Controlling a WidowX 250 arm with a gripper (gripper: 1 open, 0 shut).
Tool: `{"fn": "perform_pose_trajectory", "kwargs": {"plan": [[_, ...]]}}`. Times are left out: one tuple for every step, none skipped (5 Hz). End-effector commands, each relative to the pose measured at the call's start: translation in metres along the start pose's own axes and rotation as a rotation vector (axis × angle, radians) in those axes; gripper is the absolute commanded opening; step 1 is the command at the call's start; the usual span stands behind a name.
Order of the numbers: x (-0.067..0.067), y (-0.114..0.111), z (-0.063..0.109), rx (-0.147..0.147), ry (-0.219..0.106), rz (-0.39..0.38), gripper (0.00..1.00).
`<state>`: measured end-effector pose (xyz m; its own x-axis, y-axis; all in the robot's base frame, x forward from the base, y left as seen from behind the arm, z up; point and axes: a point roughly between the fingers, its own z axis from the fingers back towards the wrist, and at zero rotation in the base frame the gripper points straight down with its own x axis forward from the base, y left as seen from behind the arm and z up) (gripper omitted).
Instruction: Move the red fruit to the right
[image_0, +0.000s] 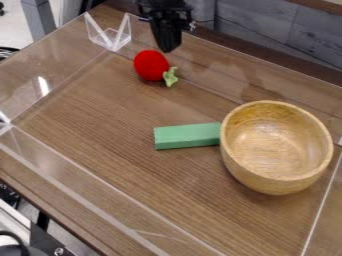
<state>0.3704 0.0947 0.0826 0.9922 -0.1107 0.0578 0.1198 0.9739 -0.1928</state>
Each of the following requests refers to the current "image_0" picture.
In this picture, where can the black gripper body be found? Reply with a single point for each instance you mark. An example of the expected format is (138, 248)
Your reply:
(159, 9)

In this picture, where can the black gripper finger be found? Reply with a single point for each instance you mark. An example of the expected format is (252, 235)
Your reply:
(156, 31)
(171, 36)

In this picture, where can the red knitted strawberry fruit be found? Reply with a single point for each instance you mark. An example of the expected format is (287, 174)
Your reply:
(152, 67)

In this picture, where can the green rectangular block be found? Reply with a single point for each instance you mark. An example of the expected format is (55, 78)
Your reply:
(183, 136)

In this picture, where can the wooden bowl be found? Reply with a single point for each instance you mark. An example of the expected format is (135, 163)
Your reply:
(275, 146)

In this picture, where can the clear acrylic corner bracket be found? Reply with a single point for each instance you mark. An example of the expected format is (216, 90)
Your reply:
(109, 38)

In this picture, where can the black table clamp mount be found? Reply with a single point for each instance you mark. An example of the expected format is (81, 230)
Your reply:
(44, 245)

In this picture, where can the grey metal post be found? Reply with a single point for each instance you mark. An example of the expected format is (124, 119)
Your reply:
(39, 16)

